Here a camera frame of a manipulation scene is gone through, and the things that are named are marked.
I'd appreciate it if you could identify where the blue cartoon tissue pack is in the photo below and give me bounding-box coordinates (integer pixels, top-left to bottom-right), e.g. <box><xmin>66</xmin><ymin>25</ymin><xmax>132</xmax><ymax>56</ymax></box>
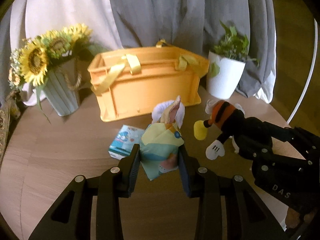
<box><xmin>108</xmin><ymin>125</ymin><xmax>145</xmax><ymax>160</ymax></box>

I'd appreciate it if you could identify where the orange black plush toy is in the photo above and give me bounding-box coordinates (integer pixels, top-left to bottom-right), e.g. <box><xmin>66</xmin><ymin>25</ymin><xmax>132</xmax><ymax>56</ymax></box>
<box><xmin>194</xmin><ymin>100</ymin><xmax>245</xmax><ymax>160</ymax></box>

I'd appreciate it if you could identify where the operator hand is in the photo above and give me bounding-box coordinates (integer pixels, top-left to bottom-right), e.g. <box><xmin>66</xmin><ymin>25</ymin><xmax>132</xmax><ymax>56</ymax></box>
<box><xmin>285</xmin><ymin>207</ymin><xmax>315</xmax><ymax>229</ymax></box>

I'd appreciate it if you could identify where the patterned cushion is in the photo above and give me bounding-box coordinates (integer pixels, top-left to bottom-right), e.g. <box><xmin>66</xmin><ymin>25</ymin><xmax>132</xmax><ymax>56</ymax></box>
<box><xmin>0</xmin><ymin>89</ymin><xmax>21</xmax><ymax>164</ymax></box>

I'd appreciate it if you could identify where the white plant pot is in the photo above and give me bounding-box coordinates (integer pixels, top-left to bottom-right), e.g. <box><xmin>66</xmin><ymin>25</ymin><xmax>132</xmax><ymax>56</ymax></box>
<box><xmin>206</xmin><ymin>51</ymin><xmax>245</xmax><ymax>100</ymax></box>

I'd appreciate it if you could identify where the grey ribbed vase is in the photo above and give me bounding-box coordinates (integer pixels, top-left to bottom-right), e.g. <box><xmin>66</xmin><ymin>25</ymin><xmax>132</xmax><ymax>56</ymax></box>
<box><xmin>43</xmin><ymin>59</ymin><xmax>81</xmax><ymax>116</ymax></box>

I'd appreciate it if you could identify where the orange plastic storage crate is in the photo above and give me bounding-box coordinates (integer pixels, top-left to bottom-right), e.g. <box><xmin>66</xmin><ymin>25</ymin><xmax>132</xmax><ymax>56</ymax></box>
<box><xmin>87</xmin><ymin>39</ymin><xmax>209</xmax><ymax>122</ymax></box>

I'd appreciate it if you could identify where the green potted plant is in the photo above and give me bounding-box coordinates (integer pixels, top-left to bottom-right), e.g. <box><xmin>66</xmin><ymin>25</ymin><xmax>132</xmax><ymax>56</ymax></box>
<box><xmin>210</xmin><ymin>20</ymin><xmax>260</xmax><ymax>67</ymax></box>

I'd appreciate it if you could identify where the sunflower bouquet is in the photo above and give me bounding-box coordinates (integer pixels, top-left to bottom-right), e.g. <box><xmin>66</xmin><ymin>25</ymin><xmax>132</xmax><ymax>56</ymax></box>
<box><xmin>7</xmin><ymin>23</ymin><xmax>111</xmax><ymax>126</ymax></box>

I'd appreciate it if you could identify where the white metal hoop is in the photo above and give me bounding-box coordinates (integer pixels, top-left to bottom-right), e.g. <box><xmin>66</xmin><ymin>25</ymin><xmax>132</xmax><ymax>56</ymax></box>
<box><xmin>286</xmin><ymin>18</ymin><xmax>318</xmax><ymax>126</ymax></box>

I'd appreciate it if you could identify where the grey curtain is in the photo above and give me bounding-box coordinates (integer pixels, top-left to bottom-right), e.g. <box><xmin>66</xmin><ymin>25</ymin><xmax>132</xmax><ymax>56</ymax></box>
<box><xmin>1</xmin><ymin>0</ymin><xmax>276</xmax><ymax>103</ymax></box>

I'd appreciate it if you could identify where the white sheer curtain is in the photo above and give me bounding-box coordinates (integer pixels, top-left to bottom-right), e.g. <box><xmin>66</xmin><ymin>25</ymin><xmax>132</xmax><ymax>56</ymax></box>
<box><xmin>9</xmin><ymin>0</ymin><xmax>123</xmax><ymax>107</ymax></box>

